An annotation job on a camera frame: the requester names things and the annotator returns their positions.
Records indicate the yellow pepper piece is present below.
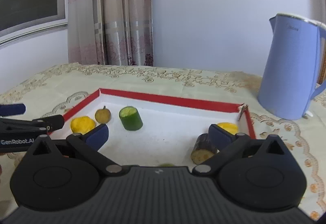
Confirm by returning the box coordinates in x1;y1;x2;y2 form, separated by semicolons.
70;116;96;134
217;122;239;135

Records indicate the dark eggplant chunk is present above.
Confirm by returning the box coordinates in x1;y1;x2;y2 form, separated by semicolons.
191;133;219;165

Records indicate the brown longan fruit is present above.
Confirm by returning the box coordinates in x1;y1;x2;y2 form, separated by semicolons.
95;106;111;124

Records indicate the cucumber cylinder piece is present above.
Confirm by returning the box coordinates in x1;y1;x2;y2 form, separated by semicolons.
119;106;143;131

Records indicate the cucumber end piece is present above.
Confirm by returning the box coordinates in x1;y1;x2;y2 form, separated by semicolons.
158;163;175;167

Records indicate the cream embroidered tablecloth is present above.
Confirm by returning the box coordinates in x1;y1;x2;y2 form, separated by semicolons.
1;63;325;220

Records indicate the red shallow box tray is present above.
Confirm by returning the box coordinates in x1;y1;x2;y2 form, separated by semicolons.
50;89;256;169

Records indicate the blue electric kettle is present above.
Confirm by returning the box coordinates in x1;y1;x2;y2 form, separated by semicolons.
258;13;325;120

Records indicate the pink patterned curtain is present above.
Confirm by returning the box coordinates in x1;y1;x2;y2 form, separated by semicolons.
67;0;154;66

